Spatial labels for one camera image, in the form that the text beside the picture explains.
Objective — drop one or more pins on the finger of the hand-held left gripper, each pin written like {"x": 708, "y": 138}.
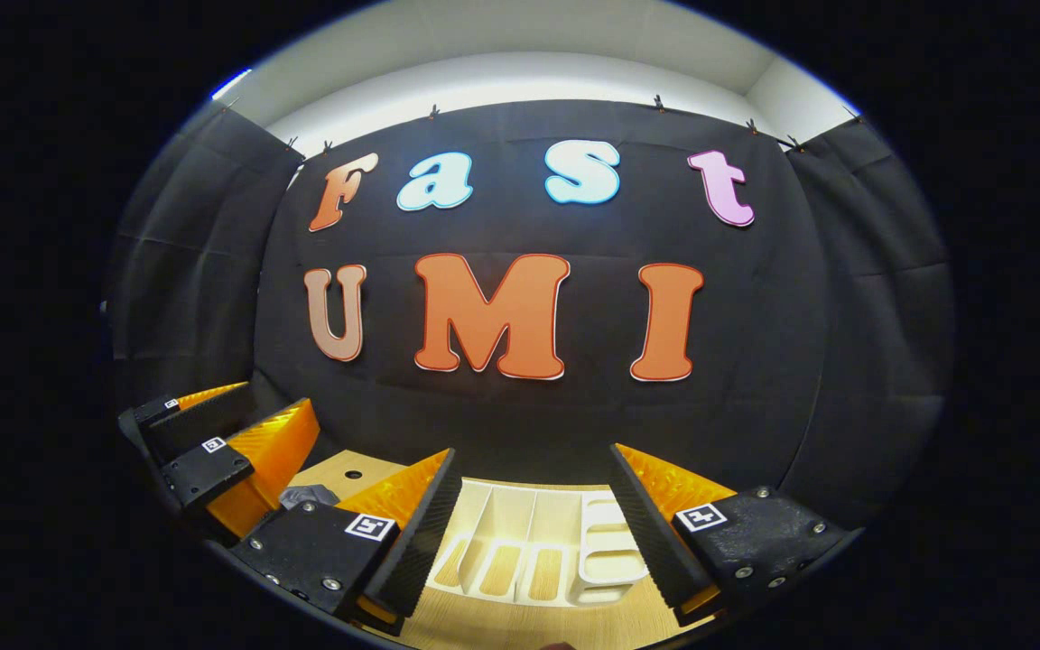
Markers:
{"x": 190, "y": 420}
{"x": 208, "y": 469}

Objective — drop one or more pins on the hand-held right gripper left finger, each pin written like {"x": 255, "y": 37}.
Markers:
{"x": 412, "y": 551}

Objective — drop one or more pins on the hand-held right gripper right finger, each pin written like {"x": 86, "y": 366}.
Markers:
{"x": 651, "y": 542}

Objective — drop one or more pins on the white plastic bookshelf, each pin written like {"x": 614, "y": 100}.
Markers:
{"x": 556, "y": 524}

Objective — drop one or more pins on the grey schoolbag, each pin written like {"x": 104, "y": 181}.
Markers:
{"x": 308, "y": 496}

